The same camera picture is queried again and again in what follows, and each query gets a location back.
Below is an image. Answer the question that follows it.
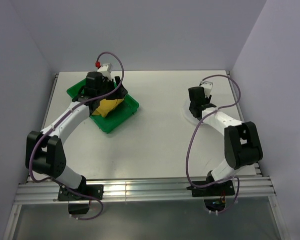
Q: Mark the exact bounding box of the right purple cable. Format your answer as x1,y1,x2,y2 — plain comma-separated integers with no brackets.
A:
185,74,241,216

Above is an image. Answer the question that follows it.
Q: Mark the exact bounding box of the purple cable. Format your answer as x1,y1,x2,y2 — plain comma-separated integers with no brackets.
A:
29,51,125,221
185,74,241,216

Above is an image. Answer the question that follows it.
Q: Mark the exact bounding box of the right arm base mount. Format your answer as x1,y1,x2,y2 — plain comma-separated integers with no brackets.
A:
186,180,235,197

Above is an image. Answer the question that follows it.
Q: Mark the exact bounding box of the aluminium frame rail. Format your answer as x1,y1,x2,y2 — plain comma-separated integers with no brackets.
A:
13,175,276,205

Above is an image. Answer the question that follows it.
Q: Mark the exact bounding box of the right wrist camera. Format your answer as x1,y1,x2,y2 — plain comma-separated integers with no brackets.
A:
199,80,213,98

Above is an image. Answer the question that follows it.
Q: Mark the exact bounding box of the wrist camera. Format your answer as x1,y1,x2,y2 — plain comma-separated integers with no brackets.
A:
199,80,213,98
95,61,113,79

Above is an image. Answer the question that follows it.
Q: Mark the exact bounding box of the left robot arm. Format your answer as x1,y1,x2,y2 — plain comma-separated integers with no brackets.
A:
26,71,127,200

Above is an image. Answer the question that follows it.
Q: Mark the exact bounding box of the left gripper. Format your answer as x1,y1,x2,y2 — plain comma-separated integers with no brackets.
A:
97,76,127,101

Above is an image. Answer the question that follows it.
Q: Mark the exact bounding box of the green plastic tray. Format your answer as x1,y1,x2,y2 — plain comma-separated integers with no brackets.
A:
65,77,140,135

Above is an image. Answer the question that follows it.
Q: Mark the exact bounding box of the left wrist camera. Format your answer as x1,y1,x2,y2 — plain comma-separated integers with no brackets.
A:
95,61,113,79

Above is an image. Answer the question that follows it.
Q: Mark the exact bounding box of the yellow bra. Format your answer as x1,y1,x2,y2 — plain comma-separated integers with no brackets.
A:
92,98,124,118

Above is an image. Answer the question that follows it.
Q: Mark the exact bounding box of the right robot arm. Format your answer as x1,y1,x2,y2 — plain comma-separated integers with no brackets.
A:
185,86,263,195

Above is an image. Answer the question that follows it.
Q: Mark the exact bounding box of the white mesh laundry bag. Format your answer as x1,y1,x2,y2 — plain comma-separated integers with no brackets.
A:
182,99,199,126

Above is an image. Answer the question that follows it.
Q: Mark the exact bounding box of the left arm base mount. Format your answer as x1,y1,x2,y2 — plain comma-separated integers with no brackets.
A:
57,184,104,221

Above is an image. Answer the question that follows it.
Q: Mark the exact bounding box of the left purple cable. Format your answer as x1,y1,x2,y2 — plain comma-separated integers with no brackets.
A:
29,51,125,221

